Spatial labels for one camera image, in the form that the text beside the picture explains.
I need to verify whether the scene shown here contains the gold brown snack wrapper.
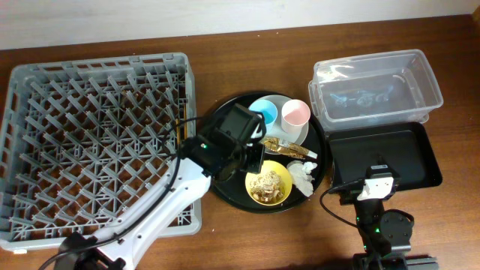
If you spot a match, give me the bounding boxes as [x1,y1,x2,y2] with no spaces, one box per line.
[260,136,318,159]

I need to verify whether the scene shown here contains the light blue plastic cup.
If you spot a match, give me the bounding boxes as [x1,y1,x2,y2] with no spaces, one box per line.
[248,100,278,131]

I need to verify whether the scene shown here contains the food scraps pile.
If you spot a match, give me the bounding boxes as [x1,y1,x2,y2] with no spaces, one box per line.
[249,171,284,205]

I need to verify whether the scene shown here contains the yellow bowl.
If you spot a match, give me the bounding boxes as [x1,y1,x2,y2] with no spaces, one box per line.
[245,160,293,206]

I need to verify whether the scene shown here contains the pink plastic cup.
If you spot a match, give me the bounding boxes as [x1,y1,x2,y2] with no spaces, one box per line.
[281,99,311,134]

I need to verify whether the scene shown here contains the white tissue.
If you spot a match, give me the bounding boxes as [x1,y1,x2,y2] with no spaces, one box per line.
[286,160,317,197]

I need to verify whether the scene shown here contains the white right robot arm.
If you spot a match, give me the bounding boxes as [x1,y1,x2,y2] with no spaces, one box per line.
[337,163,440,270]

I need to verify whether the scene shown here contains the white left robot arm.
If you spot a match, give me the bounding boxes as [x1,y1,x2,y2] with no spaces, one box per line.
[41,104,266,269]

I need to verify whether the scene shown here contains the grey dish rack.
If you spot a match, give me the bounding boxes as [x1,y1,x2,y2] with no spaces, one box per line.
[1,52,197,253]

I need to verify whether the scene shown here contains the black rectangular tray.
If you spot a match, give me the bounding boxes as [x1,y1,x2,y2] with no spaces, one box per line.
[328,122,443,191]

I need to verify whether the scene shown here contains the grey round plate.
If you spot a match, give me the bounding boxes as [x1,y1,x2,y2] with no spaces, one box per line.
[256,94,309,145]

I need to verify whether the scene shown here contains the round black tray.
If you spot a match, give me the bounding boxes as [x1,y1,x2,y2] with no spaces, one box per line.
[200,91,328,215]

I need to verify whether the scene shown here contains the clear plastic bin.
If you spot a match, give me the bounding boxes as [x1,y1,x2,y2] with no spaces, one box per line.
[308,49,443,132]

